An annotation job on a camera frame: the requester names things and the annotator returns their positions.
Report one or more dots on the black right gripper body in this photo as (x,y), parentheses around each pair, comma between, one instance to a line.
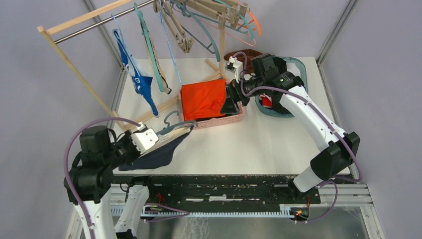
(234,89)

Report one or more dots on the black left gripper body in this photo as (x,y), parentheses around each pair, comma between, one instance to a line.
(124,149)

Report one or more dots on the cream navy labelled underwear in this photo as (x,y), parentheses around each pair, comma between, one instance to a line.
(161,154)

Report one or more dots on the grey-blue plastic hanger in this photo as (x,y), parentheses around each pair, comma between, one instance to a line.
(170,127)

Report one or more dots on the light blue wire hanger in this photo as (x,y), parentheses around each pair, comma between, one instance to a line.
(169,43)

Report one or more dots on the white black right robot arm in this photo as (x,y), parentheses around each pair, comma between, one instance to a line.
(283,83)

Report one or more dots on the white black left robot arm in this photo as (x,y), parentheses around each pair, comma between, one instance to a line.
(88,184)

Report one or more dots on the beige navy-trimmed underwear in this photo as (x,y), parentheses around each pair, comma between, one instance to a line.
(168,89)

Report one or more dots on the wooden clip hanger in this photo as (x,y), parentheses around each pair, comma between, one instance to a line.
(163,7)

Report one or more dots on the orange plastic hanger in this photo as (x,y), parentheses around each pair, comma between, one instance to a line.
(253,20)

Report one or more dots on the blue white-lettered underwear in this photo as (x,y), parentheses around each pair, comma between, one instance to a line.
(142,84)

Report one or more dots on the teal plastic hanger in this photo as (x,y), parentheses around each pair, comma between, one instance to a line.
(151,54)

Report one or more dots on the pink perforated plastic basket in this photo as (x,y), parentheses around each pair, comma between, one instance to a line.
(210,122)

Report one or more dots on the wooden clothes rack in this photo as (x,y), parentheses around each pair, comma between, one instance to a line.
(87,49)

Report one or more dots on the orange folded garment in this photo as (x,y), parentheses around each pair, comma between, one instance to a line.
(203,99)

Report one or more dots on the red white garment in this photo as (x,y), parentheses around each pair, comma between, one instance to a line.
(265,101)

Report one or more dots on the brown cloth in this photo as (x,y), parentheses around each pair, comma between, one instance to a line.
(250,53)

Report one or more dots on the teal oval laundry basket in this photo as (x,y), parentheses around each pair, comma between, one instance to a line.
(286,113)

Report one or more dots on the black garment in basket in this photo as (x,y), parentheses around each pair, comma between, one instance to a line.
(281,64)

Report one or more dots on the white garment in basket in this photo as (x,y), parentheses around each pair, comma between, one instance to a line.
(291,67)

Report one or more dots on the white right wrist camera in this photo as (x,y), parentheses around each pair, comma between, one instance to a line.
(235,66)

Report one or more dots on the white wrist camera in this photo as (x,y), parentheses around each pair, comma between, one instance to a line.
(144,138)
(235,66)

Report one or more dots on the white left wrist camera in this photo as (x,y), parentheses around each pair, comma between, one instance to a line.
(144,138)

